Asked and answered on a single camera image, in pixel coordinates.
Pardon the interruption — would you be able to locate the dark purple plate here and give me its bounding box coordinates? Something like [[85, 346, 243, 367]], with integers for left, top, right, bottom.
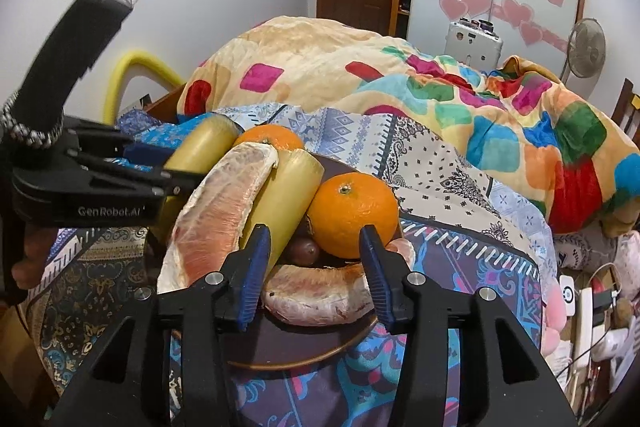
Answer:
[[169, 150, 407, 372]]

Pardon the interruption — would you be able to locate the standing electric fan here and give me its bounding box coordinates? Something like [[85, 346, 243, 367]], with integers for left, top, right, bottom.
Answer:
[[561, 17, 606, 83]]

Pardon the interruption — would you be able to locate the small peeled pomelo segment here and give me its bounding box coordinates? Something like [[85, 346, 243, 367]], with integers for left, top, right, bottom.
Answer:
[[262, 262, 374, 327]]

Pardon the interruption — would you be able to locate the large orange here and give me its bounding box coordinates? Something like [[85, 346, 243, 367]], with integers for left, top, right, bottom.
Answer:
[[233, 124, 305, 150], [307, 172, 399, 260]]

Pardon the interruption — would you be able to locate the large peeled pomelo segment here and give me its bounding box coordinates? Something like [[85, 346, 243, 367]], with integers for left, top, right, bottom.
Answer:
[[156, 142, 279, 294]]

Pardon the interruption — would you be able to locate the banana half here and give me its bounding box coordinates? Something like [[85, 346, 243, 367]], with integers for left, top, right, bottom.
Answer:
[[240, 150, 324, 274], [150, 114, 240, 246]]

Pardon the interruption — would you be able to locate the pink plush toy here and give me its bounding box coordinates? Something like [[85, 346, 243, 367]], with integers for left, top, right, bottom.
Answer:
[[540, 280, 567, 357]]

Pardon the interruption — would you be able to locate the colourful patchwork duvet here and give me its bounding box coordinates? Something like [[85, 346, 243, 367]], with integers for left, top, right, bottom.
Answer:
[[177, 16, 639, 237]]

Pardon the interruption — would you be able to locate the person left hand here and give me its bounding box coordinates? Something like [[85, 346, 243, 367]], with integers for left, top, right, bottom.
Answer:
[[12, 225, 58, 289]]

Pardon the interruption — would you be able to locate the blue patterned bed sheet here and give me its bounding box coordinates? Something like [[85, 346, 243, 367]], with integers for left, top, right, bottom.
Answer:
[[27, 100, 561, 427]]

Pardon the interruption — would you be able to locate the yellow foam tube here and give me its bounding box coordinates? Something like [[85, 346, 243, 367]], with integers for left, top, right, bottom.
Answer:
[[102, 49, 186, 124]]

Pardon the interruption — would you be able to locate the wooden headboard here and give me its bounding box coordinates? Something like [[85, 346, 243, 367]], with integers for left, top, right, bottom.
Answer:
[[612, 78, 640, 145]]

